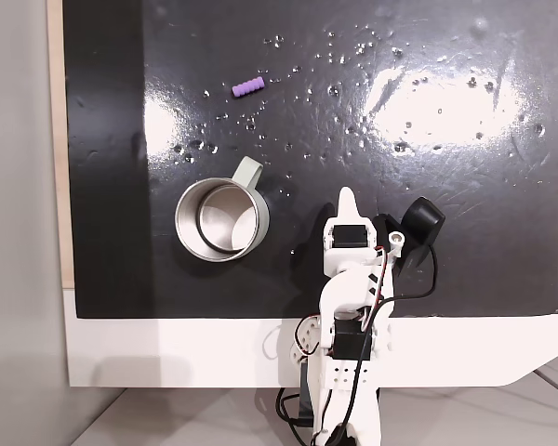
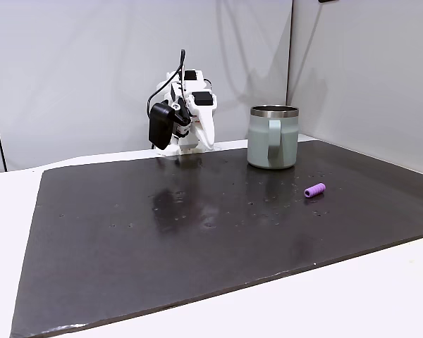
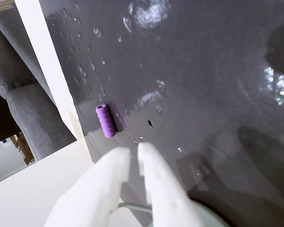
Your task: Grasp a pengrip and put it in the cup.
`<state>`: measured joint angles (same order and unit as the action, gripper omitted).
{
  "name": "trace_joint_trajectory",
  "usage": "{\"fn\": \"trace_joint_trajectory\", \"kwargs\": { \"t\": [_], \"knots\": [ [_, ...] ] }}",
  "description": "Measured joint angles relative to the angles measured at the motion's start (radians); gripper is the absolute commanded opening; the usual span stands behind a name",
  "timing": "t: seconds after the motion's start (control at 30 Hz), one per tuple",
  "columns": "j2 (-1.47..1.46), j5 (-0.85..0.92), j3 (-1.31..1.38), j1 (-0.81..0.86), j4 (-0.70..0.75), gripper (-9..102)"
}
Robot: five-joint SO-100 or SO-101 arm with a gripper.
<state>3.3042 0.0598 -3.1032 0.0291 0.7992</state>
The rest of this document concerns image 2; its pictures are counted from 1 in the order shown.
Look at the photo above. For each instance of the pale green steel-rimmed mug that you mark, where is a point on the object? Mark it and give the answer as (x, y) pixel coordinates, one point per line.
(261, 141)

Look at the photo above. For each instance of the black table mat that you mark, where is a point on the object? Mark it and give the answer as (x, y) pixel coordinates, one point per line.
(162, 246)

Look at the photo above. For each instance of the purple ribbed pen grip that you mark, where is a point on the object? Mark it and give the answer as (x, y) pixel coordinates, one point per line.
(315, 191)

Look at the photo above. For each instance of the black oval camera box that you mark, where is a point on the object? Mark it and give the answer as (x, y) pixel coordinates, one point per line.
(160, 125)

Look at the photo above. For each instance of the dark object on wall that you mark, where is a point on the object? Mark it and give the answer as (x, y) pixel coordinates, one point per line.
(328, 1)

